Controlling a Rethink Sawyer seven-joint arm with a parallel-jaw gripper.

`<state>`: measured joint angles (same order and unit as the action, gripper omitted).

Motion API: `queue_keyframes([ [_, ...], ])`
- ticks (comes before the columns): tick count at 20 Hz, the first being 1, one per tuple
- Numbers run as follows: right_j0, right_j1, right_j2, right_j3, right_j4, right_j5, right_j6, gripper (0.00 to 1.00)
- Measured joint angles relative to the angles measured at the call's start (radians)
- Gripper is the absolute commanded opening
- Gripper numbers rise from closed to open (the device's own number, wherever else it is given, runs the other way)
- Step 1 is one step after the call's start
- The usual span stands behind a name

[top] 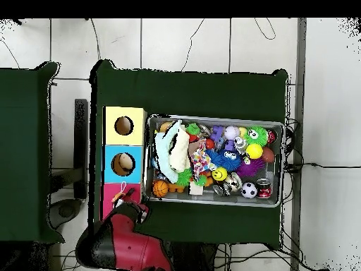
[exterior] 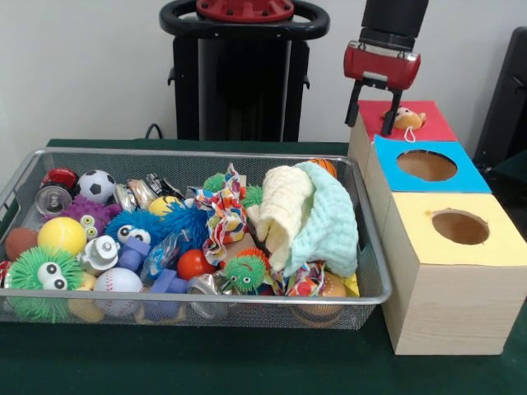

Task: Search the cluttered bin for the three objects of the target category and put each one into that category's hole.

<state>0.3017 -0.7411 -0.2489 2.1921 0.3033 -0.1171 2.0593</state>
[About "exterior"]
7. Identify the purple spiky googly-eyed toy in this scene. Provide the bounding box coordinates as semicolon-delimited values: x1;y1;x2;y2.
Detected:
43;195;124;240

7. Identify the blue spiky ball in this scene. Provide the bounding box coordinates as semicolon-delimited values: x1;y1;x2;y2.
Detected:
105;209;164;250

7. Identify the small soccer ball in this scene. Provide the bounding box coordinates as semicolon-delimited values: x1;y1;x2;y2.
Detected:
76;170;117;206

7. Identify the yellow ball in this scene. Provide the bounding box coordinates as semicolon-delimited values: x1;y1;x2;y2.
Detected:
36;216;87;256

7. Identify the brown monkey plush toy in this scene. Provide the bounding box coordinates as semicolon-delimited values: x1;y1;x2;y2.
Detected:
385;105;427;143

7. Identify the spiky multicolour caterpillar toy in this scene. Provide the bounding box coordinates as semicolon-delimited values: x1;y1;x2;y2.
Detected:
223;250;269;294

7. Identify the wooden box with three holes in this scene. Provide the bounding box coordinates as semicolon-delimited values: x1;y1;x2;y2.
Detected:
347;98;527;356

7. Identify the shallow wire mesh bin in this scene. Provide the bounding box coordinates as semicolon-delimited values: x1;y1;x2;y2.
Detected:
0;146;394;330

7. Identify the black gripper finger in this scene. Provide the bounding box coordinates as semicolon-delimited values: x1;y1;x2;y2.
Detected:
344;79;365;128
380;87;403;137

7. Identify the mint waffle cloth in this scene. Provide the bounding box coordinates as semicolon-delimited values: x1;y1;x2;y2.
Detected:
282;161;360;277

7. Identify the dark green table cloth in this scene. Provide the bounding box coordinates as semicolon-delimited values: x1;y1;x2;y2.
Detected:
0;138;527;395
492;150;527;178

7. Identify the cream waffle cloth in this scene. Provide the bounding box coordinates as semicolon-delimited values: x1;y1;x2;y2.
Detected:
246;165;316;272

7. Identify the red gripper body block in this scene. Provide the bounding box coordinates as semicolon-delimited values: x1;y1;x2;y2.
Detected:
343;43;422;90

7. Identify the green spiky googly-eyed ball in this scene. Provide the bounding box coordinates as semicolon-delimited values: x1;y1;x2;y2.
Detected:
7;245;86;322

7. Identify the colourful patterned cloth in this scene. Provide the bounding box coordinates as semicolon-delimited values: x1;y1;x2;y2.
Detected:
193;162;250;268

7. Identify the white baseball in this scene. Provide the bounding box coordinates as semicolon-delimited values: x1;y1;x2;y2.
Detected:
93;267;144;316

